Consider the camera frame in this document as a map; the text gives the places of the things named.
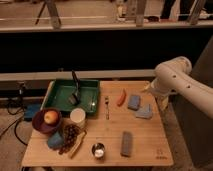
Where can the blue-grey folded cloth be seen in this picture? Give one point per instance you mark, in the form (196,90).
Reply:
(144,112)

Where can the red yellow apple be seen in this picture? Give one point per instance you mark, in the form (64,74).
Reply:
(51,117)

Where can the orange carrot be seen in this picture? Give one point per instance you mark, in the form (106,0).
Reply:
(122,98)

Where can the blue box on floor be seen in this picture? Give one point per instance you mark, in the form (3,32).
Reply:
(30,111)

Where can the bunch of dark grapes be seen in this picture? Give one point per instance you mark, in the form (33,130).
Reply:
(70,135)

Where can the grey sponge block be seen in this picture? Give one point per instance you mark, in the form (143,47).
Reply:
(126,144)

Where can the small metal cup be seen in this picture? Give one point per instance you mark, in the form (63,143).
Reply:
(98,150)

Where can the black dish brush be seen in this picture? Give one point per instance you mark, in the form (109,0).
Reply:
(75,96)

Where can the purple bowl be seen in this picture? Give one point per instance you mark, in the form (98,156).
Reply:
(39,124)

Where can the blue sponge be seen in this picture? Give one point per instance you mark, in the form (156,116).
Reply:
(134,102)

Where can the metal fork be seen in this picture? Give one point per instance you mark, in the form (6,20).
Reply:
(107,107)

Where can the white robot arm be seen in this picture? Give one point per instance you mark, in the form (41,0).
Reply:
(174,75)

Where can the white cup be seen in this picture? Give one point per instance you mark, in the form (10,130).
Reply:
(78,116)

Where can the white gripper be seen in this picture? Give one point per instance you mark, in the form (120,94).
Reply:
(163,102)

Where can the green plastic tray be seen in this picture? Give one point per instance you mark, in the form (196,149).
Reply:
(66,95)

